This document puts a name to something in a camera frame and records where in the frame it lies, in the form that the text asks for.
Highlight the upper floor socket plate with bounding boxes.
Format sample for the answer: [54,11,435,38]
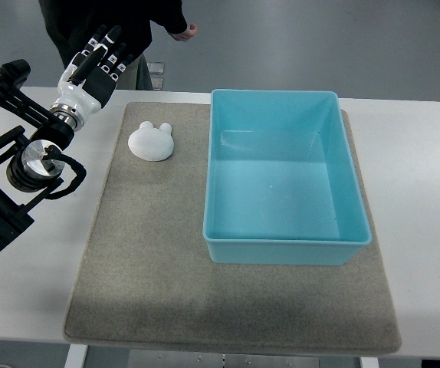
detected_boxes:
[147,62,165,75]

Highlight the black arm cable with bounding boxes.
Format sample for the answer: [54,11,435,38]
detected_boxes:
[43,145,87,199]

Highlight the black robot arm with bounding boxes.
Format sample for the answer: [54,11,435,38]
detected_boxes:
[0,59,87,251]

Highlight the person in dark clothes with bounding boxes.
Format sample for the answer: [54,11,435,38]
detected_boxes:
[38,0,189,91]

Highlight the floor socket plate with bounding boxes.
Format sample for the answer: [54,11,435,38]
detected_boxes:
[151,77,164,90]
[147,62,165,75]

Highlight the grey felt mat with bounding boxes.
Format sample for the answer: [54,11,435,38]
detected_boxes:
[63,103,401,356]

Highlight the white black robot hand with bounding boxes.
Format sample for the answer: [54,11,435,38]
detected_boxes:
[51,25,134,123]

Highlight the blue plastic box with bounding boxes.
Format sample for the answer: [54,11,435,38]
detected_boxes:
[203,89,373,265]

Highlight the lower floor socket plate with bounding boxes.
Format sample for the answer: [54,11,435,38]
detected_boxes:
[151,77,164,90]

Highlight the white bear-shaped toy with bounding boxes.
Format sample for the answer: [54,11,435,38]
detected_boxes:
[128,120,174,162]

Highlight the person's bare hand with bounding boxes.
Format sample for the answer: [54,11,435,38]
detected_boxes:
[169,23,198,42]

